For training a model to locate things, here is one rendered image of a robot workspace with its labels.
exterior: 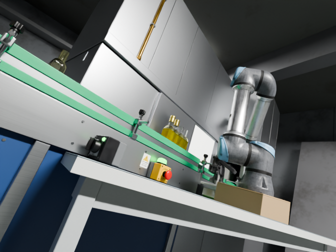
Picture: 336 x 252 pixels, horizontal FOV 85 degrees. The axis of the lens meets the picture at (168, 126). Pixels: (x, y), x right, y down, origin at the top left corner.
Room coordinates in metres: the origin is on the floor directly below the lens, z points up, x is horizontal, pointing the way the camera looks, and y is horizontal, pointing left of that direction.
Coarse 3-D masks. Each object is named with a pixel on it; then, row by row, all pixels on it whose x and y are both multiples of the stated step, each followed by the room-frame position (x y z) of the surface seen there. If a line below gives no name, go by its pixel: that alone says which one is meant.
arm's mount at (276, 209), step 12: (216, 192) 0.92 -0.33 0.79; (228, 192) 0.86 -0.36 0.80; (240, 192) 0.81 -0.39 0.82; (252, 192) 0.77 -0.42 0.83; (228, 204) 0.85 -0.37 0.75; (240, 204) 0.80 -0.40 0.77; (252, 204) 0.76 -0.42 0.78; (264, 204) 0.74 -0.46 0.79; (276, 204) 0.79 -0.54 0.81; (288, 204) 0.84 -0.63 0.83; (264, 216) 0.75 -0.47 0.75; (276, 216) 0.79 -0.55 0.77; (288, 216) 0.85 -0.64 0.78
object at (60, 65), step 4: (64, 52) 0.68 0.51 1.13; (68, 52) 0.69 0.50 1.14; (60, 56) 0.68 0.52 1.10; (64, 56) 0.69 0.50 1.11; (52, 60) 0.66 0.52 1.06; (56, 60) 0.67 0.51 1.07; (60, 60) 0.68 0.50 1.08; (64, 60) 0.70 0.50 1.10; (52, 64) 0.66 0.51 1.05; (56, 64) 0.67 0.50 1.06; (60, 64) 0.68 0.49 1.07; (64, 64) 0.69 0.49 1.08; (56, 68) 0.68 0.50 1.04; (60, 68) 0.68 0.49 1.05; (64, 68) 0.69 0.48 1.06
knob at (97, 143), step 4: (88, 140) 0.57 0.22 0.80; (92, 140) 0.58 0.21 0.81; (96, 140) 0.58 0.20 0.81; (100, 140) 0.59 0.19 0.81; (88, 144) 0.57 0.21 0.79; (92, 144) 0.57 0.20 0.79; (96, 144) 0.57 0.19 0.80; (100, 144) 0.58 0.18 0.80; (84, 148) 0.58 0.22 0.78; (88, 148) 0.58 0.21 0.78; (92, 148) 0.57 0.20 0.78; (96, 148) 0.58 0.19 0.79
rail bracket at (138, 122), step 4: (140, 112) 0.73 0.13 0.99; (144, 112) 0.73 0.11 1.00; (140, 116) 0.73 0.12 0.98; (136, 120) 0.73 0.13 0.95; (140, 120) 0.72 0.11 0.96; (144, 120) 0.70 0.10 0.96; (136, 124) 0.73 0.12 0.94; (140, 124) 0.73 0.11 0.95; (136, 128) 0.73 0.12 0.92; (132, 132) 0.73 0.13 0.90; (128, 136) 0.73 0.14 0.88; (132, 136) 0.72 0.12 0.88; (136, 136) 0.73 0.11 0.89
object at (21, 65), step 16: (16, 48) 0.43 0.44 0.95; (0, 64) 0.43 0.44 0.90; (16, 64) 0.45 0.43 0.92; (32, 64) 0.46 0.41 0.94; (48, 64) 0.49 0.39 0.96; (32, 80) 0.48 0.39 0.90; (48, 80) 0.50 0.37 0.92; (64, 80) 0.53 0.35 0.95; (64, 96) 0.54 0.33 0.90; (80, 96) 0.57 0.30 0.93; (96, 96) 0.60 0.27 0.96; (96, 112) 0.62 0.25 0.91; (112, 112) 0.66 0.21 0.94; (128, 128) 0.73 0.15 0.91; (144, 128) 0.78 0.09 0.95; (144, 144) 0.81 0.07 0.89; (160, 144) 0.88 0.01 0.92; (176, 144) 0.96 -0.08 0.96; (176, 160) 0.99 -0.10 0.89; (192, 160) 1.10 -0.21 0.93
